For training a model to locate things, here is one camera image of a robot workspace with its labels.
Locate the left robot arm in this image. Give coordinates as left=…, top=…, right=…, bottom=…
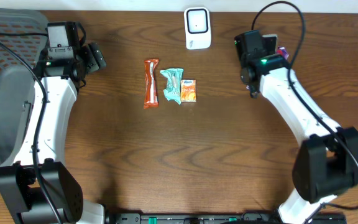
left=0, top=22, right=110, bottom=224

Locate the grey plastic mesh basket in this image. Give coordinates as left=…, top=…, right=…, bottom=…
left=0, top=9, right=48, bottom=166

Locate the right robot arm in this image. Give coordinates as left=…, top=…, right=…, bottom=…
left=234, top=30, right=358, bottom=223

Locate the red white snack bar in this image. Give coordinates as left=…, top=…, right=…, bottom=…
left=144, top=58, right=159, bottom=109

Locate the purple red snack packet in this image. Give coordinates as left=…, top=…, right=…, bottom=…
left=277, top=47, right=289, bottom=60

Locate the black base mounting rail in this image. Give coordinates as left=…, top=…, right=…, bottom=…
left=104, top=212, right=348, bottom=224

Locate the white barcode scanner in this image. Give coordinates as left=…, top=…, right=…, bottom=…
left=183, top=7, right=212, bottom=50

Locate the teal snack wrapper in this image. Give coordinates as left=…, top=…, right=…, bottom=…
left=160, top=68, right=184, bottom=105

